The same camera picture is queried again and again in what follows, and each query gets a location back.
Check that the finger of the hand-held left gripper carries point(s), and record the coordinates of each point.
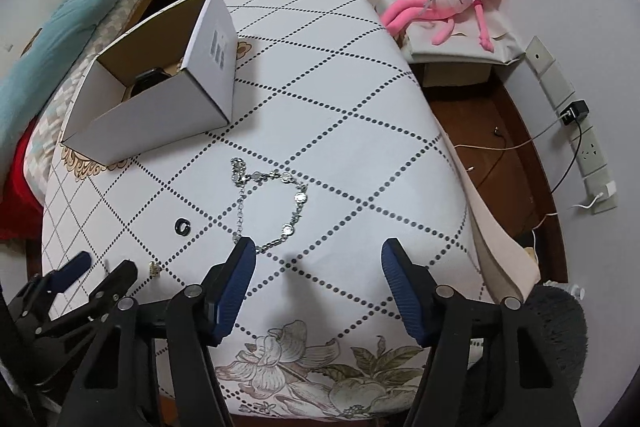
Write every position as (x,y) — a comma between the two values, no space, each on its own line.
(119,279)
(75,268)

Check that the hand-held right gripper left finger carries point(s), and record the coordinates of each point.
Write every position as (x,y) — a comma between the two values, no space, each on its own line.
(231,299)

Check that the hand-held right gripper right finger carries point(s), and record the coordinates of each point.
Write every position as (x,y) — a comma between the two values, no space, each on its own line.
(404,299)

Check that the white cardboard box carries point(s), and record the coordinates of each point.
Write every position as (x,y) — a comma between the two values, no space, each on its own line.
(207,72)

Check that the small gold earring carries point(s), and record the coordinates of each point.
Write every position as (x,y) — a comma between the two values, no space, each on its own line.
(154,268)

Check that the red cloth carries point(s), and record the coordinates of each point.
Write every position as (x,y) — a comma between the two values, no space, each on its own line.
(20,197)

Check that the black watch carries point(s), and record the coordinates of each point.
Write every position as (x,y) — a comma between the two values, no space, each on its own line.
(150,79)

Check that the white dotted floral tablecloth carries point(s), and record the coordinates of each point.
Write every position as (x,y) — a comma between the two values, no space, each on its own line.
(325,107)

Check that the teal blanket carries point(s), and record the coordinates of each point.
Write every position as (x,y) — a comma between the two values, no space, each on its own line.
(60,22)

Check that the black charger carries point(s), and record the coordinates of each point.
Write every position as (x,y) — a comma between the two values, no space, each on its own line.
(574,112)

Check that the white wall socket strip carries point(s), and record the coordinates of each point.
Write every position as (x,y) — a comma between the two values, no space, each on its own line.
(590,147)

